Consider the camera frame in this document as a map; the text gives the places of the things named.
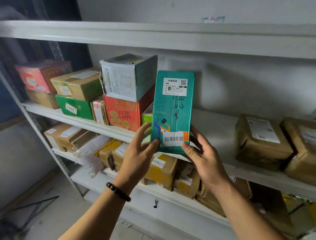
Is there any person's right hand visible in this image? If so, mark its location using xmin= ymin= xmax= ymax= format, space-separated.
xmin=181 ymin=124 xmax=234 ymax=196

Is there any person's left hand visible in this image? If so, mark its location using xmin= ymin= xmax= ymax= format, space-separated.
xmin=112 ymin=122 xmax=160 ymax=196

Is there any row of parcels shelf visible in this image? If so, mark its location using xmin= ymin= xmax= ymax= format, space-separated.
xmin=44 ymin=122 xmax=252 ymax=218

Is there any red printed cardboard box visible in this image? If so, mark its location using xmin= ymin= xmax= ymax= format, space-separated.
xmin=103 ymin=84 xmax=156 ymax=132

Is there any small brown box green print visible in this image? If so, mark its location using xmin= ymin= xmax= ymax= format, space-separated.
xmin=234 ymin=113 xmax=294 ymax=171

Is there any teal box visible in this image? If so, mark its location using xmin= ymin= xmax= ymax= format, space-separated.
xmin=150 ymin=70 xmax=196 ymax=157

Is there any plain green cardboard box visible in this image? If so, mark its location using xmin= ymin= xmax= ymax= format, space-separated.
xmin=55 ymin=95 xmax=95 ymax=121

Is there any grey white box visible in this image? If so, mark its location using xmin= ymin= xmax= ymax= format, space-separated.
xmin=99 ymin=53 xmax=158 ymax=103

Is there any white metal shelf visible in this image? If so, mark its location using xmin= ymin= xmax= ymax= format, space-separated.
xmin=0 ymin=19 xmax=316 ymax=240

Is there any pink red box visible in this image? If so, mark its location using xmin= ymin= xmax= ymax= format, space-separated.
xmin=14 ymin=59 xmax=73 ymax=94

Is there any person's right forearm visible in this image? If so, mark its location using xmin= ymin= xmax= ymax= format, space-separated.
xmin=216 ymin=183 xmax=287 ymax=240

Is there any plain yellow tape line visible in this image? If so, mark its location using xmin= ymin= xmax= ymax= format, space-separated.
xmin=282 ymin=194 xmax=311 ymax=216

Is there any black tripod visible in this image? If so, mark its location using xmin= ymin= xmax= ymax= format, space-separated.
xmin=0 ymin=196 xmax=60 ymax=223

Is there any dark bead bracelet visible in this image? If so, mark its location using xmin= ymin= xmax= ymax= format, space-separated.
xmin=106 ymin=182 xmax=132 ymax=203

